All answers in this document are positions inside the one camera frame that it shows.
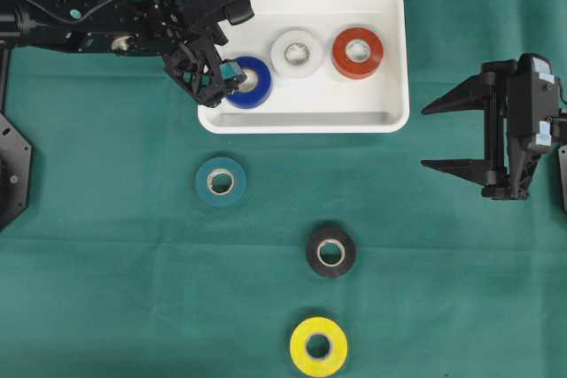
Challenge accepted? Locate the black tape roll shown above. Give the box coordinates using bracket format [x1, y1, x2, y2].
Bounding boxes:
[306, 225, 356, 278]

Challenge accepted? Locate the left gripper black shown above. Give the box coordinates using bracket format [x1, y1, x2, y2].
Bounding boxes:
[104, 0, 245, 108]

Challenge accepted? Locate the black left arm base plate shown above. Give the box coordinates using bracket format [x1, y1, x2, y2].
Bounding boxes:
[0, 114, 33, 230]

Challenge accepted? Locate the white tape roll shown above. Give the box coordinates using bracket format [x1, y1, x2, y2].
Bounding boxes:
[270, 29, 324, 79]

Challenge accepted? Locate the black frame rail left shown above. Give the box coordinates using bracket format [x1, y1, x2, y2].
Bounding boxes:
[1, 0, 20, 111]

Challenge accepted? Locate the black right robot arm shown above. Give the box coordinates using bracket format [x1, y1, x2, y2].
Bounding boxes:
[421, 53, 566, 200]

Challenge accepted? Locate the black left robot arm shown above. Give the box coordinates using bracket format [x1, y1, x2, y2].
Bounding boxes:
[1, 0, 253, 108]

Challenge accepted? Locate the white plastic tray case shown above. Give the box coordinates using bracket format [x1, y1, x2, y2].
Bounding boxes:
[198, 0, 410, 134]

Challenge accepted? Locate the blue tape roll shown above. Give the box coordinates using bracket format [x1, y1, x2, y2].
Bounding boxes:
[227, 56, 272, 109]

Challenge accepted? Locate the green table cloth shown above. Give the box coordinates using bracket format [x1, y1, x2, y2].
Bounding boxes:
[1, 0, 566, 377]

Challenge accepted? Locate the yellow tape roll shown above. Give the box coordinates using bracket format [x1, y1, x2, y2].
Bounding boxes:
[289, 317, 348, 377]

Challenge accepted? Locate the red tape roll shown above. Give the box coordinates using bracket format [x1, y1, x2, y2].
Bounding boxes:
[331, 27, 384, 80]

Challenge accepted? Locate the teal green tape roll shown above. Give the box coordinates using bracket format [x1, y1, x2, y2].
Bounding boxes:
[195, 157, 247, 207]

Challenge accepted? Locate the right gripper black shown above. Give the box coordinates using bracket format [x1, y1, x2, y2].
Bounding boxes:
[421, 53, 554, 200]

